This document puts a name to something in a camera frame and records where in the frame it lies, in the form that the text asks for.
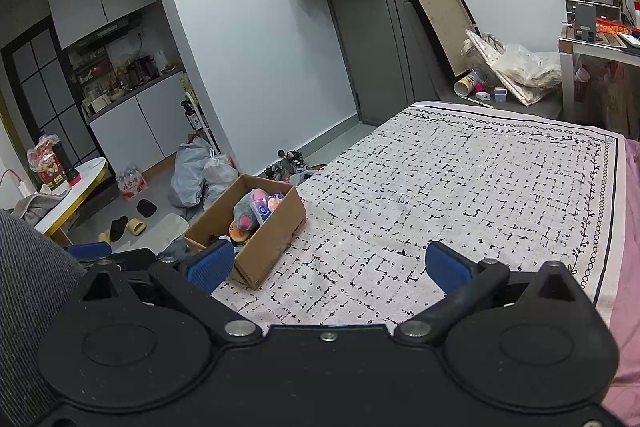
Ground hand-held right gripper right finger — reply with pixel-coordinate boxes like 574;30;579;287
392;241;597;343

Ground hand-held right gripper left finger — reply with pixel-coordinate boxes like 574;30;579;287
82;239;263;343

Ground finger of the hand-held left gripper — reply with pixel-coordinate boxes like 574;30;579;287
66;242;173;275

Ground blue fluffy plush roll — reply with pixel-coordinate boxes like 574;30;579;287
233;189;270;235

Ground brown cardboard box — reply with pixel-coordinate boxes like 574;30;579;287
184;174;307;291

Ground blue tissue packet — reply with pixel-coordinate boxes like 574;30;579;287
251;193;286;223

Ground white floor mat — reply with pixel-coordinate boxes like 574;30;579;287
157;213;190;254

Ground grey cloth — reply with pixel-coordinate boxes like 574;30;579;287
12;193;66;224

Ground round white table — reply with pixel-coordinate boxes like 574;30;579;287
32;157;109;239

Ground person's grey clothing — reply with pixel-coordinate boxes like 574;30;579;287
0;209;88;427

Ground pack of water bottles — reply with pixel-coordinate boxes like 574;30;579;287
116;164;149;200

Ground white black-patterned blanket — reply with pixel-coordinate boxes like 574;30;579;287
210;101;627;329

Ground white plastic bag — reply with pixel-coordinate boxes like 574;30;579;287
202;150;240;210

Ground grey plastic bag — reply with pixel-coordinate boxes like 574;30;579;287
169;138;217;208

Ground red snack bag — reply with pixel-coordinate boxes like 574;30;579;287
27;138;69;190

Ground black shoes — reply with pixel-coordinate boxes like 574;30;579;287
263;150;314;182

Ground white lower kitchen cabinet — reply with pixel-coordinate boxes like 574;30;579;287
87;72;197;174

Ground black framed glass door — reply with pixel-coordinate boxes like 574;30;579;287
0;16;104;168

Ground kitchen counter clutter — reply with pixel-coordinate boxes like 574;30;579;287
70;49;182;104

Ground paper cup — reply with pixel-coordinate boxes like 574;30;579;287
453;74;482;98

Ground pink bed sheet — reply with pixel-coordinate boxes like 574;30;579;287
595;136;640;427

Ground clear plastic bag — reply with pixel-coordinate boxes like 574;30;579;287
495;44;564;88

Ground white desk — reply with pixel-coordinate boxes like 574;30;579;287
558;24;640;124

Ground grey door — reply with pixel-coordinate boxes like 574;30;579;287
324;0;437;126

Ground large black picture frame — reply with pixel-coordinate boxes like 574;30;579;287
401;0;482;80

